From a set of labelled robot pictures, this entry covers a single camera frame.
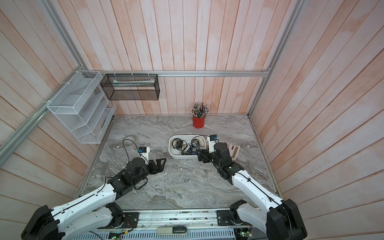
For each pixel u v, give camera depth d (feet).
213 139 2.35
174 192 2.70
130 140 3.41
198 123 3.71
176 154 3.15
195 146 3.17
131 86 3.45
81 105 2.40
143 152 2.32
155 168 2.32
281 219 1.29
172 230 2.21
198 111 3.31
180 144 3.23
